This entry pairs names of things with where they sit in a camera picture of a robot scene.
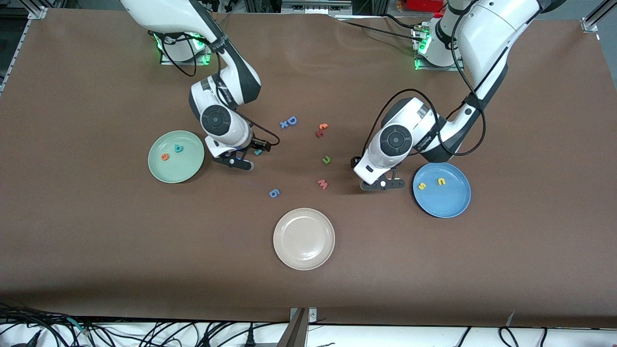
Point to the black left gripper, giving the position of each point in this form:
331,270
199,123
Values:
353,162

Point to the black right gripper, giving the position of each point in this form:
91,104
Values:
251,147

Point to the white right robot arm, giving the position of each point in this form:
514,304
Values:
217,120

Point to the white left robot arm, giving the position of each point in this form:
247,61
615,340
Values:
487,33

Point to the blue foam letter D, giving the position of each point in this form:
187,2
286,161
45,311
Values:
289,121

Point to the pink foam letter w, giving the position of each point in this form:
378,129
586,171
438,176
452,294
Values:
322,184

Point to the blue foam letter g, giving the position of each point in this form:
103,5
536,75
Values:
276,192

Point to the pale green plate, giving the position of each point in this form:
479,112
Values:
168,171

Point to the beige plate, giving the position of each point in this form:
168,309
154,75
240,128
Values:
303,238

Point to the blue plate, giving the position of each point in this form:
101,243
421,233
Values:
443,202

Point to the red box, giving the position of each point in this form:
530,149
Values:
426,5

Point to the black power plug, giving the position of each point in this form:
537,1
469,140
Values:
249,339

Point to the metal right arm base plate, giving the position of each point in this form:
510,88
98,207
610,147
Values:
183,62

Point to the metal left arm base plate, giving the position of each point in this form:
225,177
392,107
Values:
424,68

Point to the aluminium frame profile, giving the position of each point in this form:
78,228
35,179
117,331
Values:
315,7

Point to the metal clamp bracket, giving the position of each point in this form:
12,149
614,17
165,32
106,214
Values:
296,332

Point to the aluminium corner bracket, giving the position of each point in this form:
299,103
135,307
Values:
38,13
589,25

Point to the aluminium edge rail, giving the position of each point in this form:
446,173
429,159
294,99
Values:
14,53

